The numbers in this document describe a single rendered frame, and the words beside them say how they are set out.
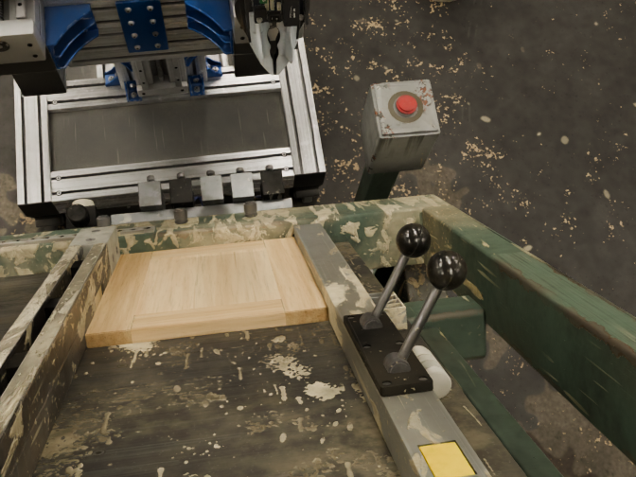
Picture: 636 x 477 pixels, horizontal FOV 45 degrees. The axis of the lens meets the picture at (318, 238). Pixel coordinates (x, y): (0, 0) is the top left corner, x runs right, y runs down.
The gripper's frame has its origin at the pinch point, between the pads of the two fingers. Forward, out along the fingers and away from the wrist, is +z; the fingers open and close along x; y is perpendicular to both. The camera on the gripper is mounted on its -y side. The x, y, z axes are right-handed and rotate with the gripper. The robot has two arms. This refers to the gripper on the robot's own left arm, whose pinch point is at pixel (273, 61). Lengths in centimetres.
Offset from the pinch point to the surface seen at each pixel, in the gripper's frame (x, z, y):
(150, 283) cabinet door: -20.7, 35.3, 2.5
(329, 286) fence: 4.8, 24.0, 17.6
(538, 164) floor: 94, 102, -99
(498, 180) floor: 79, 104, -95
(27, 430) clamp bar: -27, 8, 46
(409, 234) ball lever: 11.1, 4.5, 29.4
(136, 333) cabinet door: -20.7, 25.1, 21.2
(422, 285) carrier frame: 28, 58, -12
